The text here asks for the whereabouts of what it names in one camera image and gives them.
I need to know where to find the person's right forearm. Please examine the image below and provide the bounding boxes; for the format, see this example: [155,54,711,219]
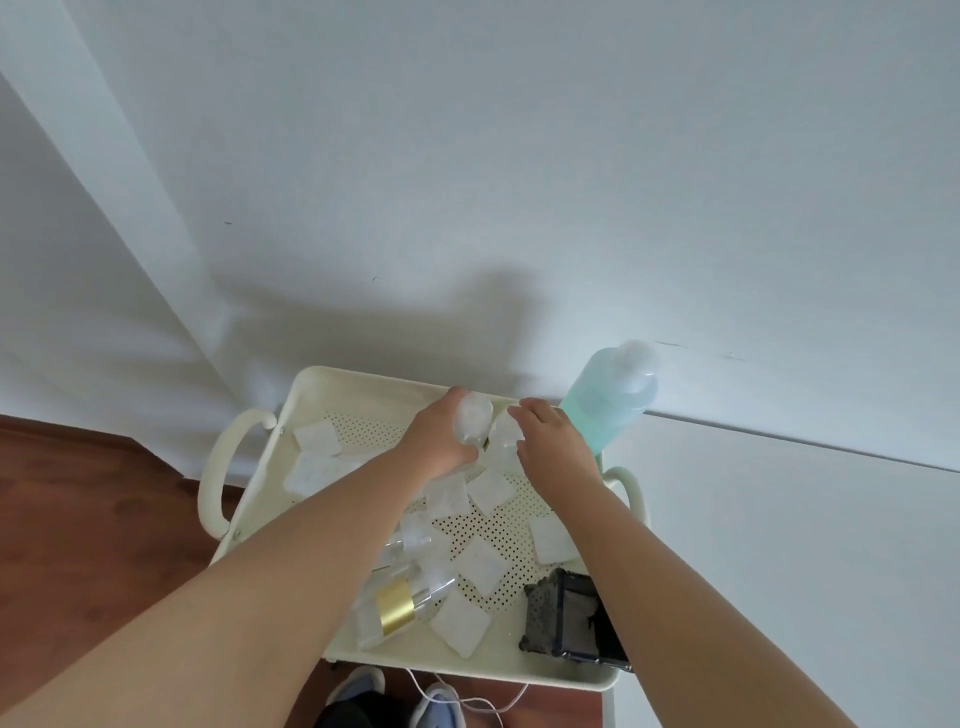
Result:
[551,472,860,728]

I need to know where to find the black open box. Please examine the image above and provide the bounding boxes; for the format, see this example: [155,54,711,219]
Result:
[519,567,631,666]

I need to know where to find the person's right hand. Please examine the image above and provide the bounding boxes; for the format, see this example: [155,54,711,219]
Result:
[508,397,605,506]

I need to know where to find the person's left grey shoe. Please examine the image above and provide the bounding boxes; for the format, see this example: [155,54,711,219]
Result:
[326,666,387,706]

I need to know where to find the white cable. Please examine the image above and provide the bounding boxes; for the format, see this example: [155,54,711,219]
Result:
[405,666,528,728]

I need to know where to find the square white cotton pad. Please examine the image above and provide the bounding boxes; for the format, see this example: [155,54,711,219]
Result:
[489,412,526,459]

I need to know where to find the person's black trousers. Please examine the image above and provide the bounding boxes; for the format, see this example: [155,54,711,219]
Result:
[315,693,423,728]

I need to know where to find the clear bottle with gold cap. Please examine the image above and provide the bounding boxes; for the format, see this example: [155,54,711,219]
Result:
[372,517,460,641]

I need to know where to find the cream perforated cart tray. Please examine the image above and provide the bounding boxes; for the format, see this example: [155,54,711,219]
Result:
[197,365,648,695]

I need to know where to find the person's right grey shoe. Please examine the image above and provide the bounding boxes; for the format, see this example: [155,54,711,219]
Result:
[414,681,460,728]

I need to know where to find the scattered white cotton pads group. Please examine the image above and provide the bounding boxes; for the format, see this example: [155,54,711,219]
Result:
[283,420,582,661]

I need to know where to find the turquoise liquid bottle white cap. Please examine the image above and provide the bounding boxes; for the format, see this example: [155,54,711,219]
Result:
[558,339,663,457]

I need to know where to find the round white cotton pad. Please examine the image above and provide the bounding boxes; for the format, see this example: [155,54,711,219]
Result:
[454,391,495,447]

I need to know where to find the person's left forearm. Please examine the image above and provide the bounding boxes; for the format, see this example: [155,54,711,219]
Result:
[0,448,460,728]

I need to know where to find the person's grey shoe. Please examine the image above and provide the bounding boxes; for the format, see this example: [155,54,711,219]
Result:
[414,681,460,728]
[326,666,387,706]

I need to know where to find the person's left hand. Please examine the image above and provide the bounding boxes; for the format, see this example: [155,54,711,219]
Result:
[393,386,481,482]

